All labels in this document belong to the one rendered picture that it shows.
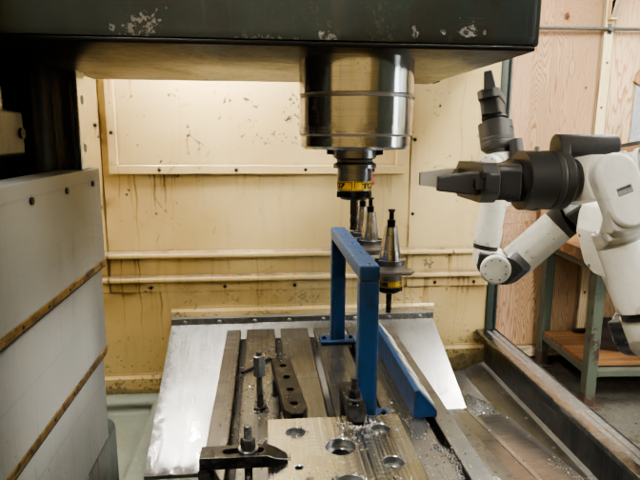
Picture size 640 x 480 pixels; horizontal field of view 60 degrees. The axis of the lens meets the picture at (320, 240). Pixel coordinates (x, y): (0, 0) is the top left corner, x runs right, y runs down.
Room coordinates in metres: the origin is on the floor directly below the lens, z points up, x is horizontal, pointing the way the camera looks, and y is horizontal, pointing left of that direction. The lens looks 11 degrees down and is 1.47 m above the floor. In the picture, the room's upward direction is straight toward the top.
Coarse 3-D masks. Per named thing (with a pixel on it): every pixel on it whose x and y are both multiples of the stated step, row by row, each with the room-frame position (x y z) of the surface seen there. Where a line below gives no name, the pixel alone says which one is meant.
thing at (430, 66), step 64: (0, 0) 0.64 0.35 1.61; (64, 0) 0.64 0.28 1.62; (128, 0) 0.65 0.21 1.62; (192, 0) 0.66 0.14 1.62; (256, 0) 0.66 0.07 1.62; (320, 0) 0.67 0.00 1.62; (384, 0) 0.68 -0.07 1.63; (448, 0) 0.69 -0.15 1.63; (512, 0) 0.69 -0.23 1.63; (64, 64) 0.85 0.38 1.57; (128, 64) 0.85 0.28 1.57; (192, 64) 0.84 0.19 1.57; (256, 64) 0.84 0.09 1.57; (448, 64) 0.83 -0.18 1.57
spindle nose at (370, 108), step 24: (312, 72) 0.75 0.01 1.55; (336, 72) 0.73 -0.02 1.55; (360, 72) 0.72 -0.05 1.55; (384, 72) 0.73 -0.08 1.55; (408, 72) 0.76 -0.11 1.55; (312, 96) 0.75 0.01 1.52; (336, 96) 0.73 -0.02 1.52; (360, 96) 0.72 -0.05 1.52; (384, 96) 0.73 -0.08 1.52; (408, 96) 0.76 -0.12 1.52; (312, 120) 0.75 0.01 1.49; (336, 120) 0.73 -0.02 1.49; (360, 120) 0.72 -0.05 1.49; (384, 120) 0.73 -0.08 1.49; (408, 120) 0.76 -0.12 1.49; (312, 144) 0.75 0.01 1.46; (336, 144) 0.73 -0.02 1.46; (360, 144) 0.72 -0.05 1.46; (384, 144) 0.73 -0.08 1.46; (408, 144) 0.77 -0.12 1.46
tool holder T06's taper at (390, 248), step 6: (390, 228) 1.10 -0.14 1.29; (396, 228) 1.10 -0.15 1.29; (384, 234) 1.11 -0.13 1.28; (390, 234) 1.10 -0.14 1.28; (396, 234) 1.10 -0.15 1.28; (384, 240) 1.10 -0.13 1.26; (390, 240) 1.10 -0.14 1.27; (396, 240) 1.10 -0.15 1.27; (384, 246) 1.10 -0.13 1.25; (390, 246) 1.09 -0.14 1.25; (396, 246) 1.10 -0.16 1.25; (384, 252) 1.10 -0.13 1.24; (390, 252) 1.09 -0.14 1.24; (396, 252) 1.09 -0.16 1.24; (384, 258) 1.10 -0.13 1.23; (390, 258) 1.09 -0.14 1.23; (396, 258) 1.09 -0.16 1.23
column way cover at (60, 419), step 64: (0, 192) 0.62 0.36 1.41; (64, 192) 0.81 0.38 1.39; (0, 256) 0.60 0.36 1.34; (64, 256) 0.80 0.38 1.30; (0, 320) 0.59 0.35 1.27; (64, 320) 0.79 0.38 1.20; (0, 384) 0.58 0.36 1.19; (64, 384) 0.77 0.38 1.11; (0, 448) 0.57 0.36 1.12; (64, 448) 0.76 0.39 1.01
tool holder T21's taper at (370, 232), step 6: (366, 216) 1.32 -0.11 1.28; (372, 216) 1.32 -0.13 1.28; (366, 222) 1.32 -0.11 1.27; (372, 222) 1.32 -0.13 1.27; (366, 228) 1.32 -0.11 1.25; (372, 228) 1.31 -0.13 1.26; (366, 234) 1.31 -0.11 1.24; (372, 234) 1.31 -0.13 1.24; (378, 234) 1.33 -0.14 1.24; (366, 240) 1.31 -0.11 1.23; (372, 240) 1.31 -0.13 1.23
